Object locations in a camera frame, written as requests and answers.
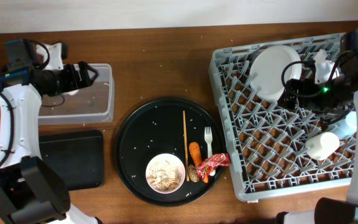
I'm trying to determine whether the brown cookie piece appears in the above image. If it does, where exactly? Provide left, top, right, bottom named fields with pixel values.
left=188, top=164, right=200, bottom=182

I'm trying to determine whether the white paper cup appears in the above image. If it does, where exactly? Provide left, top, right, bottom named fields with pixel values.
left=305, top=132, right=340, bottom=161

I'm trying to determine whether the wooden chopstick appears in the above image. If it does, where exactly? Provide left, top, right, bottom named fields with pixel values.
left=183, top=110, right=190, bottom=182

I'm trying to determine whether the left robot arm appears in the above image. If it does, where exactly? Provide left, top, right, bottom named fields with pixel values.
left=0, top=39, right=99, bottom=224

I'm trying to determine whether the grey round plate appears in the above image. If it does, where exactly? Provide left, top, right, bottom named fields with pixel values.
left=249, top=45, right=300, bottom=102

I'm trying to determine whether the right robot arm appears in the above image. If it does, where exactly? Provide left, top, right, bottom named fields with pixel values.
left=276, top=29, right=358, bottom=223

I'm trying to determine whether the pink bowl with food scraps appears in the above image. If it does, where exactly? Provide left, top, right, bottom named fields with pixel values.
left=145, top=154, right=186, bottom=194

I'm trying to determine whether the grey dishwasher rack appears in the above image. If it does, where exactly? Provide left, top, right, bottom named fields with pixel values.
left=209, top=43, right=356, bottom=202

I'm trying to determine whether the red snack wrapper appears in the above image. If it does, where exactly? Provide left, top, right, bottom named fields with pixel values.
left=196, top=153, right=231, bottom=183

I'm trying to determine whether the round black serving tray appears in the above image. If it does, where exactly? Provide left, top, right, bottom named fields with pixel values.
left=113, top=98, right=226, bottom=207

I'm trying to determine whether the black rectangular tray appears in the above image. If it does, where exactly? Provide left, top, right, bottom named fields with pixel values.
left=39, top=130, right=104, bottom=191

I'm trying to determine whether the orange carrot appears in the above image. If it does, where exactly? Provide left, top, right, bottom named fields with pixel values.
left=188, top=142, right=203, bottom=168

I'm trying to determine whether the clear plastic bin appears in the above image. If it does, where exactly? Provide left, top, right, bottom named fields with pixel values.
left=39, top=63, right=114, bottom=125

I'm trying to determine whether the white plastic fork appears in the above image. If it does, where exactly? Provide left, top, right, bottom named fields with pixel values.
left=204, top=126, right=216, bottom=177

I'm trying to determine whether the light blue cup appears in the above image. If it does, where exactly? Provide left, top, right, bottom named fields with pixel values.
left=331, top=111, right=357, bottom=140

